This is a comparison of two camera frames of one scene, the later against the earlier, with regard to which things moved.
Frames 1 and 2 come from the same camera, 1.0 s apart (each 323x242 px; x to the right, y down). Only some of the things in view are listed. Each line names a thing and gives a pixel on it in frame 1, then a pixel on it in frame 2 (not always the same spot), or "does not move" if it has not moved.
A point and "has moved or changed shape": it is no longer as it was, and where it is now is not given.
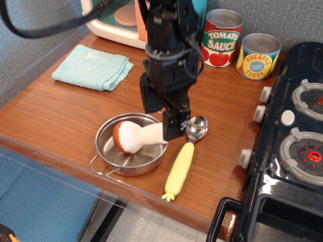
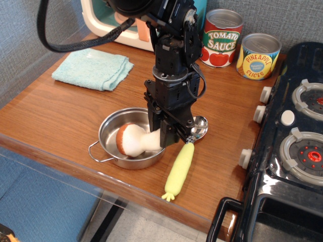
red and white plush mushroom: (129, 137) has moved or changed shape
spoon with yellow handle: (179, 169) does not move
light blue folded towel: (89, 67) does not move
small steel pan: (110, 160) has moved or changed shape
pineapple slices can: (258, 56) does not move
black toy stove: (282, 198) does not move
